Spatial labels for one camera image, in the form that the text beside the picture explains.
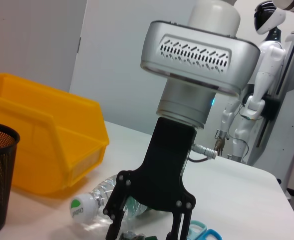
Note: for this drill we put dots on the yellow plastic bin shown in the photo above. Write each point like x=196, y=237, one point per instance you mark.
x=37, y=125

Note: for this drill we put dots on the blue scissors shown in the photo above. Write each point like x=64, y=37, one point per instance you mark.
x=211, y=235

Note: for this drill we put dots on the clear water bottle green label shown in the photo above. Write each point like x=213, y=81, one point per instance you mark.
x=83, y=207

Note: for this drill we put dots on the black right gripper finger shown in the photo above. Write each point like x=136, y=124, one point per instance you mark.
x=116, y=207
x=179, y=225

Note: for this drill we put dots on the white humanoid robot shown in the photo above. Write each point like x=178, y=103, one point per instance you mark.
x=269, y=57

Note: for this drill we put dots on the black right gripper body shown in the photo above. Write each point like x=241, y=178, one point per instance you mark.
x=164, y=162

